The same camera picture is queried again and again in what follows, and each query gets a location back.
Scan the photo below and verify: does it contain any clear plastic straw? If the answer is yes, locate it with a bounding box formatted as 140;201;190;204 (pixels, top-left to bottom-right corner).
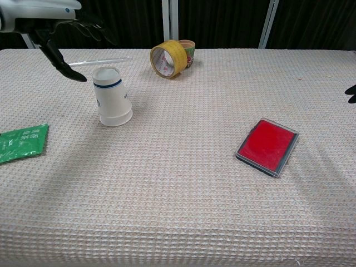
68;57;131;67

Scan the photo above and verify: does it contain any white paper cup blue stripe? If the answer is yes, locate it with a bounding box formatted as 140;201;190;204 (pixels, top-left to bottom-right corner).
92;66;132;117

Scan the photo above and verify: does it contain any beige woven tablecloth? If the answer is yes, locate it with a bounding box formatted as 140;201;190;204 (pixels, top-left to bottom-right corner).
0;48;356;267

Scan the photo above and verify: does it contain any black curtain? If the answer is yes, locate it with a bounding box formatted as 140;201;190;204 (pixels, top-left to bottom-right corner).
0;0;356;51

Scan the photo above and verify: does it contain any white metal frame post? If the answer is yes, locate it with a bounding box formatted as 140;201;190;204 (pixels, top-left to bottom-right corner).
258;0;280;50
21;33;37;50
161;0;179;41

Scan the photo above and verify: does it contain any colourful printed paper cup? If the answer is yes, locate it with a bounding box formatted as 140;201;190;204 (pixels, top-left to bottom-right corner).
177;39;196;69

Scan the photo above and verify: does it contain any green tea sachet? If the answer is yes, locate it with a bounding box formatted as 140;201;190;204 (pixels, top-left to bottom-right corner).
0;123;50;165

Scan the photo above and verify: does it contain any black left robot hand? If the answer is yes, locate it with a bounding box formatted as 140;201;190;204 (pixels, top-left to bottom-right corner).
16;12;117;83

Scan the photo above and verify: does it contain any yellow packing tape roll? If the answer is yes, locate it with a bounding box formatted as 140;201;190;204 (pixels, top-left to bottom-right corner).
150;39;188;80

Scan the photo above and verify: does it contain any red ink stamp pad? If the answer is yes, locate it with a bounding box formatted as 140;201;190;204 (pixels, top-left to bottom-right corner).
235;118;300;178

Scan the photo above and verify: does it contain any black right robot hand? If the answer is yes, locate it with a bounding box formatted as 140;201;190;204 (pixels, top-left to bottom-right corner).
344;85;356;104

